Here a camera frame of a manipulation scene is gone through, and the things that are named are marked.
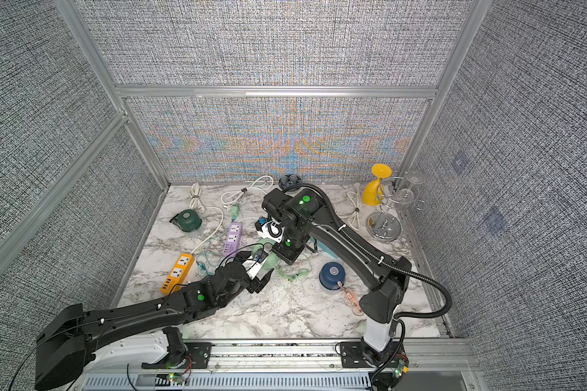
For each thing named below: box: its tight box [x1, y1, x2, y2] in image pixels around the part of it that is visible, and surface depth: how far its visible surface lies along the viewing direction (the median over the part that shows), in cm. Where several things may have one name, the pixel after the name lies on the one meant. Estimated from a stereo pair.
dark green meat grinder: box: [168, 209, 203, 233], surface depth 97 cm
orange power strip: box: [159, 253, 195, 295], surface depth 90 cm
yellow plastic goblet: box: [361, 163, 393, 207], surface depth 92 cm
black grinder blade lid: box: [278, 174, 303, 191], surface depth 119 cm
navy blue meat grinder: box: [318, 261, 347, 291], surface depth 81 cm
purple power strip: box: [223, 221, 243, 257], surface depth 99 cm
